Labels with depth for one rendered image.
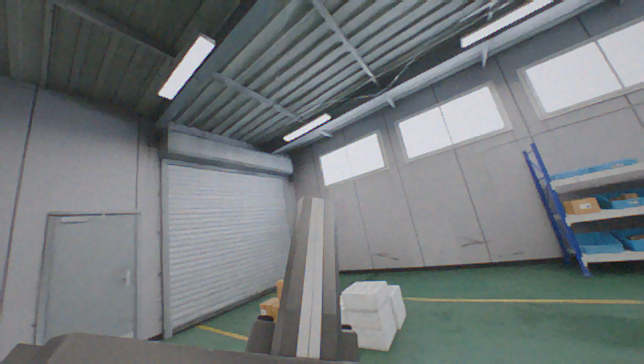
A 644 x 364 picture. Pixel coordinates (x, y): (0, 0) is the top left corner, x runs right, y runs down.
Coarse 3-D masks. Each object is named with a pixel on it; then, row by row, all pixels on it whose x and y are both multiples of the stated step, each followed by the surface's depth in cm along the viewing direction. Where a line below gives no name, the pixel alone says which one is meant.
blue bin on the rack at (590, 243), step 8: (592, 232) 293; (600, 232) 286; (584, 240) 297; (592, 240) 292; (600, 240) 288; (608, 240) 273; (616, 240) 258; (584, 248) 267; (592, 248) 263; (600, 248) 259; (608, 248) 255; (616, 248) 251
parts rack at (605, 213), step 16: (528, 160) 346; (544, 176) 294; (576, 176) 275; (592, 176) 266; (560, 208) 281; (640, 208) 241; (560, 240) 315; (576, 240) 269; (592, 256) 260; (608, 256) 252; (624, 256) 244; (640, 256) 237
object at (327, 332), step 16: (320, 208) 9; (320, 224) 8; (336, 224) 9; (320, 240) 8; (336, 240) 8; (320, 256) 7; (336, 256) 7; (320, 272) 7; (336, 272) 7; (320, 288) 6; (336, 288) 6; (320, 304) 6; (336, 304) 6; (320, 320) 5; (336, 320) 5; (320, 336) 5; (336, 336) 5; (352, 336) 6; (320, 352) 5; (336, 352) 5; (352, 352) 6
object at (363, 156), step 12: (348, 144) 572; (360, 144) 549; (372, 144) 530; (324, 156) 616; (336, 156) 590; (348, 156) 567; (360, 156) 546; (372, 156) 527; (324, 168) 612; (336, 168) 587; (348, 168) 564; (360, 168) 543; (372, 168) 524; (324, 180) 609; (336, 180) 583
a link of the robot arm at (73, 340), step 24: (72, 336) 3; (96, 336) 4; (24, 360) 4; (48, 360) 3; (72, 360) 3; (96, 360) 3; (120, 360) 3; (144, 360) 3; (168, 360) 3; (192, 360) 4; (216, 360) 4; (240, 360) 4; (264, 360) 4; (288, 360) 4; (312, 360) 4
